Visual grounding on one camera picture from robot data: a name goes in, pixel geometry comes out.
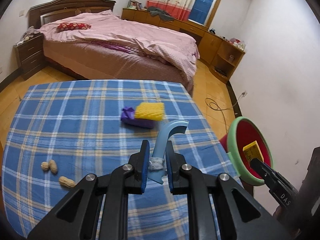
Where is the small yellow box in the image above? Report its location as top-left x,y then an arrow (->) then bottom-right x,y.
242,140 -> 264,165

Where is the light blue plastic hook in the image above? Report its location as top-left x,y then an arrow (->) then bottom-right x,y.
148,120 -> 189,184

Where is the peanut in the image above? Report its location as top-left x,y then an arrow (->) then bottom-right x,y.
41,161 -> 50,171
48,159 -> 58,174
59,176 -> 76,189

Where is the red bin with green rim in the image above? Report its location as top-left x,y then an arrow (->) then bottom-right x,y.
220,116 -> 273,186

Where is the blue plaid tablecloth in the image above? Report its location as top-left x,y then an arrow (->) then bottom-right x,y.
2,80 -> 236,236

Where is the purple wrapper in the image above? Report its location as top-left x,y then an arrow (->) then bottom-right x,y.
120,107 -> 155,129

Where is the yellow sponge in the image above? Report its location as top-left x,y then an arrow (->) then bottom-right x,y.
135,102 -> 165,121

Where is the long wooden cabinet desk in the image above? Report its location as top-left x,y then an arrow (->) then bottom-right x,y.
121,8 -> 245,83

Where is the dark wooden nightstand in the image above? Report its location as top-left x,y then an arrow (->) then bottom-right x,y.
14,34 -> 46,80

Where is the wooden bed with headboard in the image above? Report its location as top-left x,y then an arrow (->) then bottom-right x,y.
28,0 -> 200,93

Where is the pink quilt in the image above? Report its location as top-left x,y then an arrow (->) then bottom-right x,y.
39,10 -> 198,81

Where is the red floral pillow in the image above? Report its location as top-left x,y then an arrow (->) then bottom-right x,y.
57,22 -> 91,32

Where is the blue window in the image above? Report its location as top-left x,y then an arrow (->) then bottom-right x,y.
188,0 -> 216,25

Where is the dark clothes pile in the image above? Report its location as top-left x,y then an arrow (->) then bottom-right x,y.
147,6 -> 174,21

